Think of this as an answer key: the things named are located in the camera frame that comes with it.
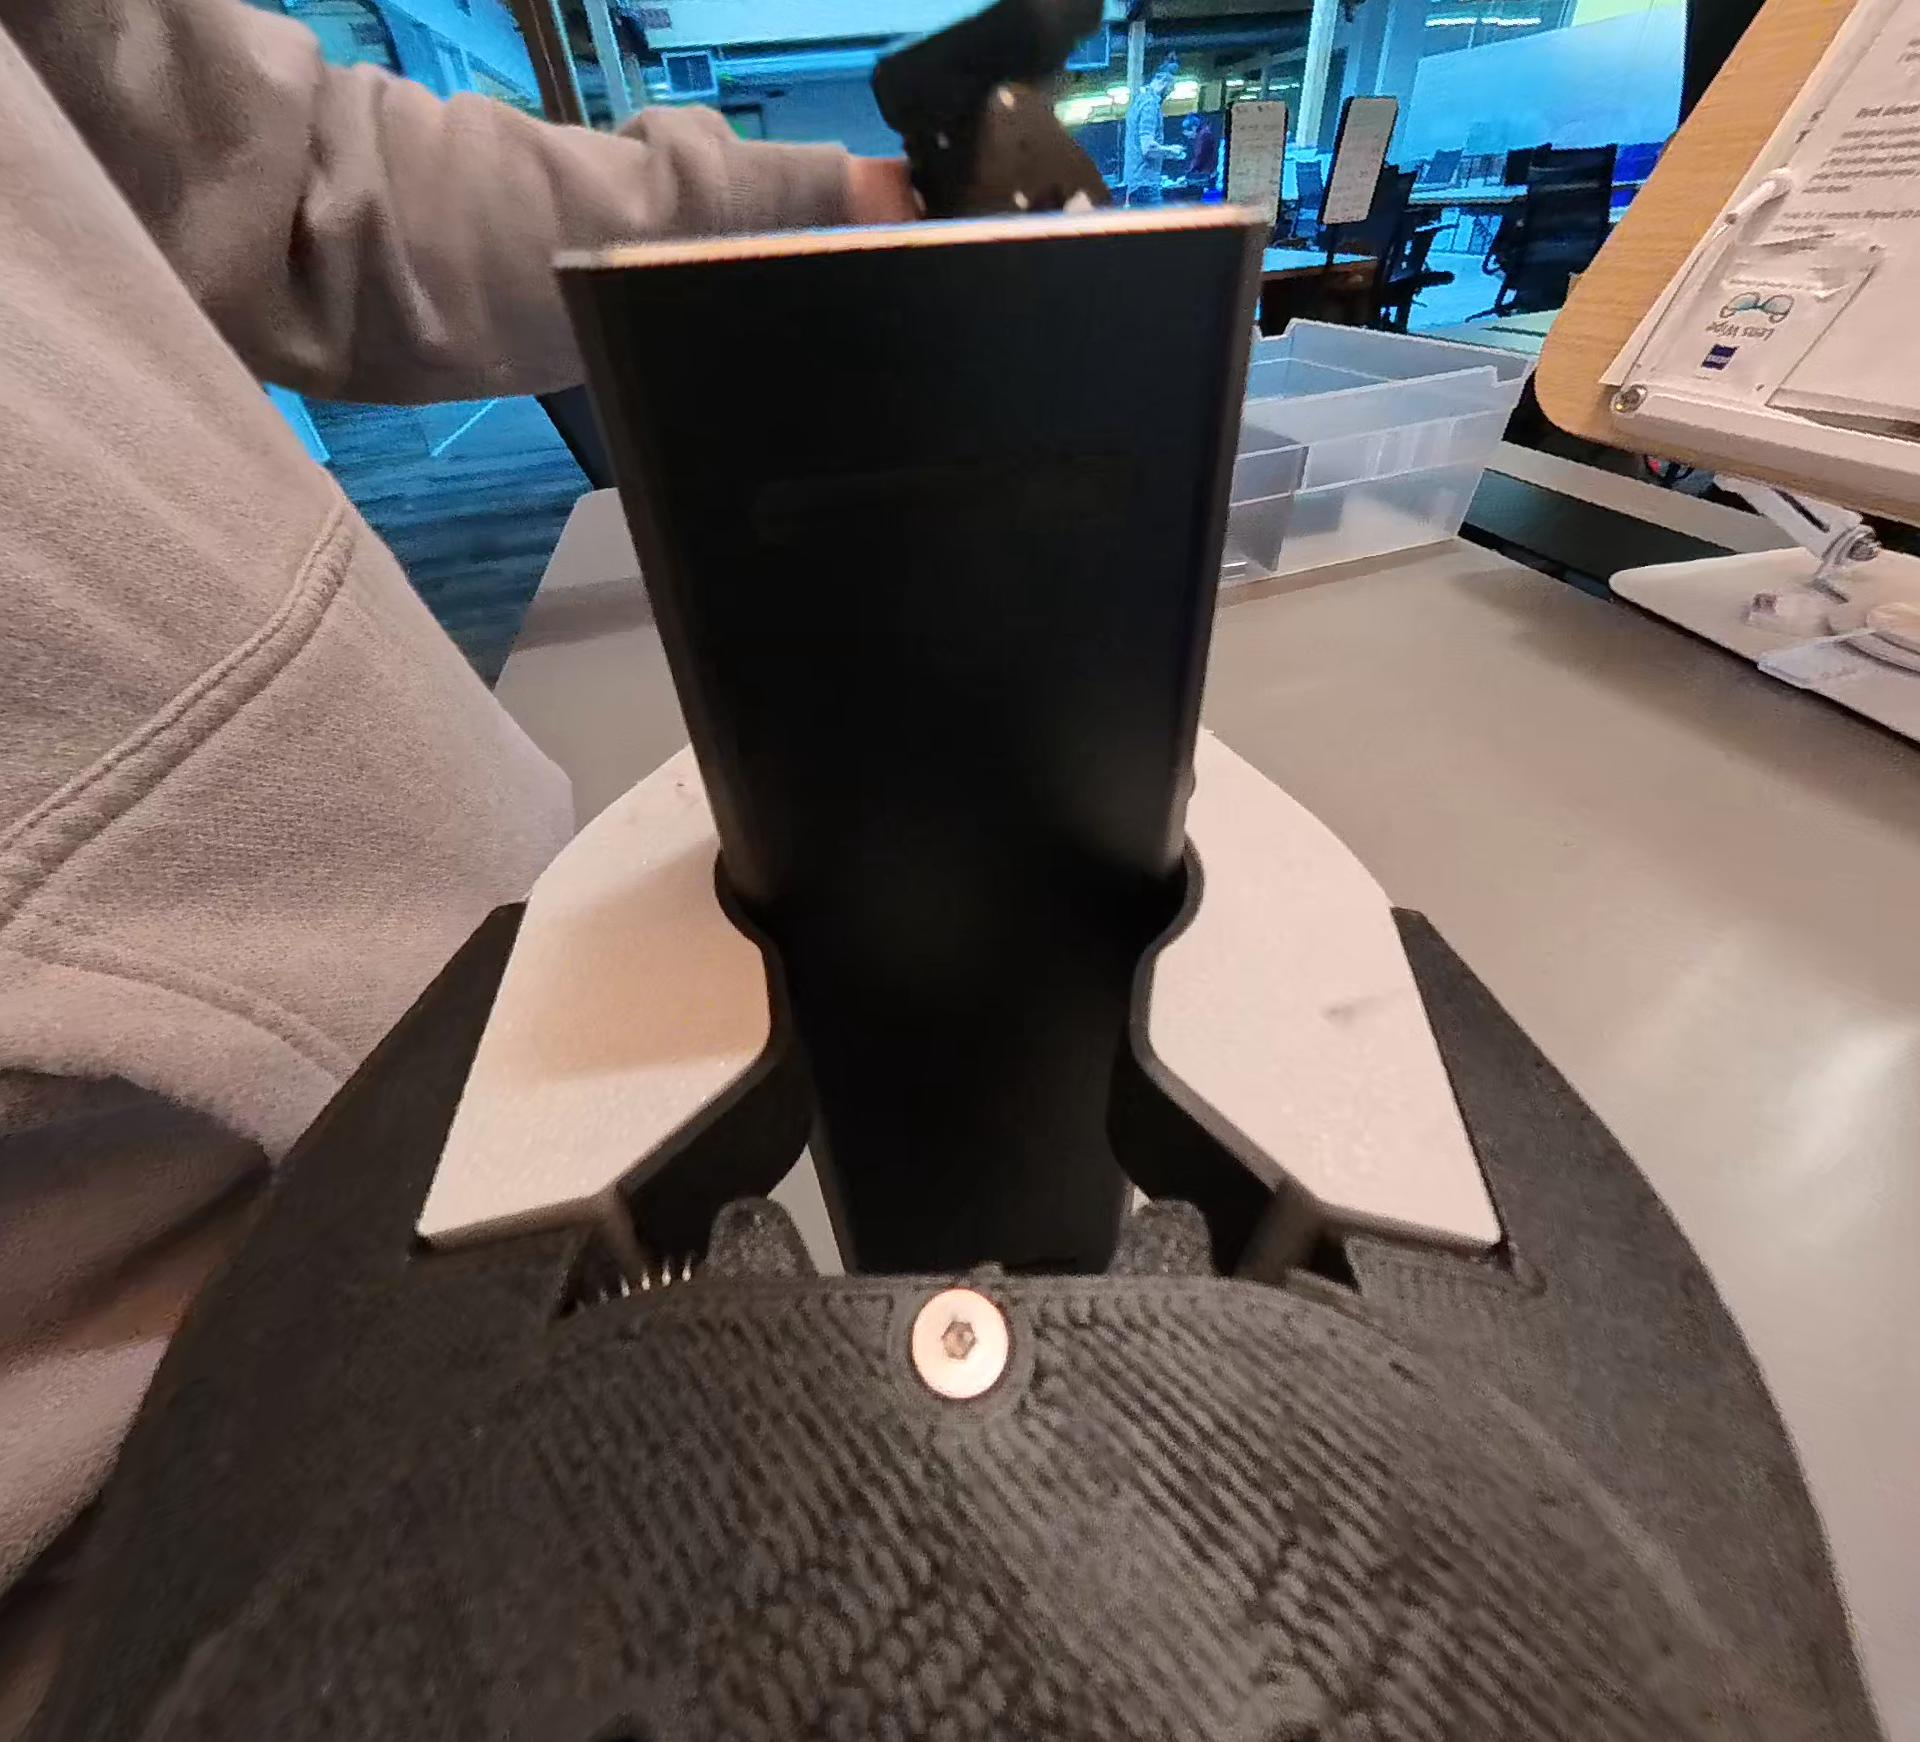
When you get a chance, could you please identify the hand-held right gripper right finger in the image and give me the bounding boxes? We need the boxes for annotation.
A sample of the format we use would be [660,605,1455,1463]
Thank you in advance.
[1125,733,1506,1287]

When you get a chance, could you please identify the tilted wooden board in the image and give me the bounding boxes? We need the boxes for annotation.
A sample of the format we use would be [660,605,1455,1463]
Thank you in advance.
[1533,0,1920,485]

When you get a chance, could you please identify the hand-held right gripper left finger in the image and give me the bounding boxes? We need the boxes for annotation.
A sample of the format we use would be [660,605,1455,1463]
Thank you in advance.
[418,742,819,1249]

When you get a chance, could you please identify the white paper sheets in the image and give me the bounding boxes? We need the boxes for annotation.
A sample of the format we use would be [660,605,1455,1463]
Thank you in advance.
[1602,0,1920,485]

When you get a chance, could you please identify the black office chair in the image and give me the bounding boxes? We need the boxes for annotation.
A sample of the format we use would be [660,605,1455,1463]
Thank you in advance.
[1371,167,1453,324]
[1479,144,1621,318]

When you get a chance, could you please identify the black monitor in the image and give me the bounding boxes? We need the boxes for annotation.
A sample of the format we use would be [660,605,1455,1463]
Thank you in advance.
[1680,0,1819,124]

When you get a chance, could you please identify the clear plastic bin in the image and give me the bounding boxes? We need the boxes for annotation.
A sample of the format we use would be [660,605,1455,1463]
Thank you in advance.
[1222,318,1533,582]

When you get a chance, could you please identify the person's left forearm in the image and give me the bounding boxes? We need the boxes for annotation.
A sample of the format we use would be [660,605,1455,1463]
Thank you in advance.
[272,61,865,399]

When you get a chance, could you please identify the standing display board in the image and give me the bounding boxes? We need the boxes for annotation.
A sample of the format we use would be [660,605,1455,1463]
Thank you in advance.
[1320,96,1400,226]
[1225,100,1291,229]

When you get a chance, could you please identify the black usb hub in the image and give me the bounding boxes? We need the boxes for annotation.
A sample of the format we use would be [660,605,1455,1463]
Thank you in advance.
[553,203,1270,1280]

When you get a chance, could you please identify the background office table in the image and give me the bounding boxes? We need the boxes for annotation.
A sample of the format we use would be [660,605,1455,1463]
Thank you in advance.
[1259,246,1378,333]

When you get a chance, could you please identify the white stand base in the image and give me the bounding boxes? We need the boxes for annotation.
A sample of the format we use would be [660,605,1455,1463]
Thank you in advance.
[1613,481,1920,738]

